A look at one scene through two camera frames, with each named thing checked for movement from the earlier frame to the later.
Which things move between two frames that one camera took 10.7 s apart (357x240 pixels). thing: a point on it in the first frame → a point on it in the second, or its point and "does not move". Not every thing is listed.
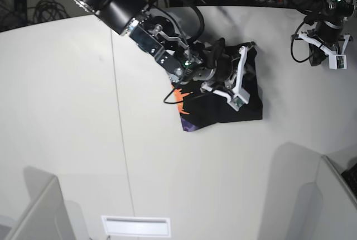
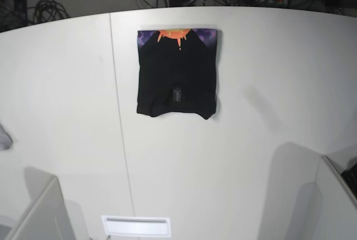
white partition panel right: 327,211 does not move
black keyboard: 350,177 does not move
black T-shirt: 199,108 → 177,72
